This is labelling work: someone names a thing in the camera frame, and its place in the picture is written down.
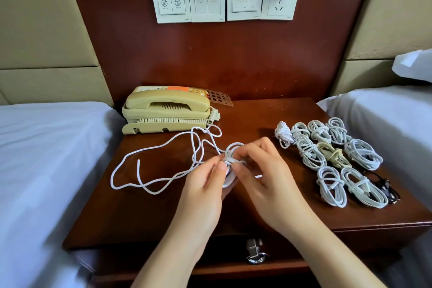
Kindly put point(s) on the person's right hand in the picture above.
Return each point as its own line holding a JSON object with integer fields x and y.
{"x": 273, "y": 186}

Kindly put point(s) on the person's left hand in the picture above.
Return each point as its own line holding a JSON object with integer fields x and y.
{"x": 202, "y": 200}

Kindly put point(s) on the dark wooden drawer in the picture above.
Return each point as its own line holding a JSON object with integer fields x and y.
{"x": 121, "y": 257}

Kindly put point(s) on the person's left forearm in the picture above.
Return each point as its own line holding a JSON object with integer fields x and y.
{"x": 172, "y": 261}

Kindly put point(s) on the wooden nightstand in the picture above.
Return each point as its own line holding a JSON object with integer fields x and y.
{"x": 115, "y": 217}

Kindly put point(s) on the right bed white sheet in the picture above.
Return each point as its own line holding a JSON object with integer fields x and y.
{"x": 405, "y": 136}

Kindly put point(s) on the bed white sheet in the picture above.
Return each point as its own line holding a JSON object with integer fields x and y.
{"x": 405, "y": 136}
{"x": 47, "y": 183}

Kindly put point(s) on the left bed white sheet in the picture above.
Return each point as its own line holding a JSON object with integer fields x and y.
{"x": 47, "y": 183}

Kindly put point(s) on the white pillow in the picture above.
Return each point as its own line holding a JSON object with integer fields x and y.
{"x": 415, "y": 66}

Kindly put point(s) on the beige padded headboard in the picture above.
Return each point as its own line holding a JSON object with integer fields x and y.
{"x": 40, "y": 21}
{"x": 391, "y": 7}

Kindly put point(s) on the dark wooden wall panel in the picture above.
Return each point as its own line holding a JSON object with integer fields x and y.
{"x": 216, "y": 55}

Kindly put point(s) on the white double rocker wall switch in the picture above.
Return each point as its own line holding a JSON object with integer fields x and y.
{"x": 207, "y": 1}

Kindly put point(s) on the white two-button wall switch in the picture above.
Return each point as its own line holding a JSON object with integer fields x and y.
{"x": 170, "y": 1}

